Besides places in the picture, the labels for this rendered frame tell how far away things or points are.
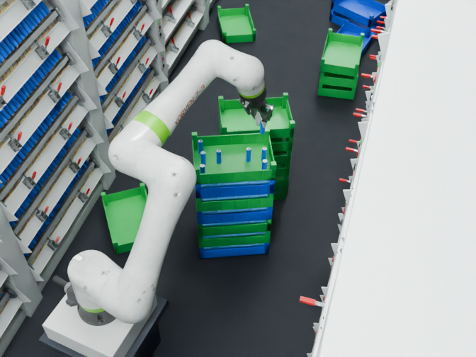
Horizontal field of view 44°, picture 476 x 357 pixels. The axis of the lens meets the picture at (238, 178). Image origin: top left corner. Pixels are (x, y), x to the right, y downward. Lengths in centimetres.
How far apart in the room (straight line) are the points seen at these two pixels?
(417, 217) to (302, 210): 227
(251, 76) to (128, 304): 77
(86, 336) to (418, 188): 161
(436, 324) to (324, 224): 228
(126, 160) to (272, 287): 104
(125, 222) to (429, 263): 232
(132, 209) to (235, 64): 113
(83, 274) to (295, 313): 96
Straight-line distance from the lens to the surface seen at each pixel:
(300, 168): 290
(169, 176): 159
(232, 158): 225
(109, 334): 198
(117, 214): 273
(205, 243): 245
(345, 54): 337
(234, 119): 253
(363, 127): 115
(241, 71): 181
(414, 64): 60
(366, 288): 42
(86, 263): 183
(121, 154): 167
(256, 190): 221
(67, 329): 202
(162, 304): 211
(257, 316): 239
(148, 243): 167
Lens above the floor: 209
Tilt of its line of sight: 48 degrees down
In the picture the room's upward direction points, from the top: 1 degrees clockwise
